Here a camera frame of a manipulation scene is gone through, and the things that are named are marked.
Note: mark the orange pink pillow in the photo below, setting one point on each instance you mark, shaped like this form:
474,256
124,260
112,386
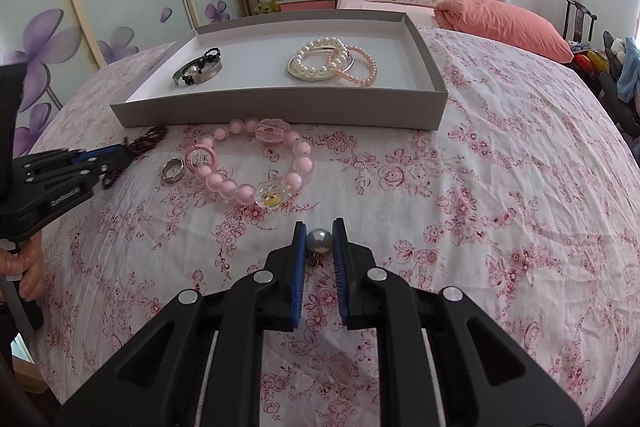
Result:
500,22

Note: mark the wooden bed frame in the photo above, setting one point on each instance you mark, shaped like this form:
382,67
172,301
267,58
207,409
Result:
31,378

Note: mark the dark wooden chair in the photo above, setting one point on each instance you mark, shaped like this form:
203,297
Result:
570,17

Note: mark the blue plush clothes pile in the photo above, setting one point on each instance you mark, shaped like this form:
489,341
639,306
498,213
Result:
612,97

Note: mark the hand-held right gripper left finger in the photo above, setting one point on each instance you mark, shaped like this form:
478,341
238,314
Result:
299,277

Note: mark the person's left hand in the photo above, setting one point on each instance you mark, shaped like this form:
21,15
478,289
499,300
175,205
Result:
31,262

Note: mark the silver ball pendant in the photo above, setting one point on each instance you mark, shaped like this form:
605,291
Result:
318,240

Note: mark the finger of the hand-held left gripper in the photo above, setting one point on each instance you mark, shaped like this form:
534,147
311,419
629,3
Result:
100,153
112,163

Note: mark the pink nightstand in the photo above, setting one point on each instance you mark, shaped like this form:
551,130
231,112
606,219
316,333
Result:
305,4

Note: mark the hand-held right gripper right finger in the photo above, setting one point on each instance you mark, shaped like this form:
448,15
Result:
340,277

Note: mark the grey cardboard tray box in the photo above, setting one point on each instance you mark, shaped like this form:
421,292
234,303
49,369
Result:
265,57

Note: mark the thin silver bangle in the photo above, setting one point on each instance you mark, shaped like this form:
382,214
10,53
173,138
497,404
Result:
300,78

